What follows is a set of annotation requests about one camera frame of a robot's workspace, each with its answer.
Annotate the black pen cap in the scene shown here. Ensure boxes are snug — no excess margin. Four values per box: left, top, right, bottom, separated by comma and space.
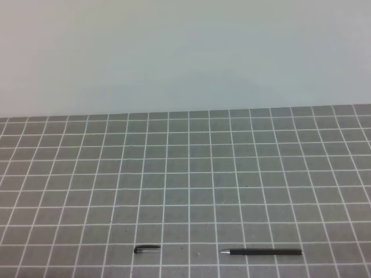
133, 244, 161, 254

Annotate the black pen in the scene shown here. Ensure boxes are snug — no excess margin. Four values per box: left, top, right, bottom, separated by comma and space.
220, 248, 303, 256

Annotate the grey grid tablecloth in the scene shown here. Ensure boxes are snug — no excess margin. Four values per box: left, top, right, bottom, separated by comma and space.
1, 104, 370, 277

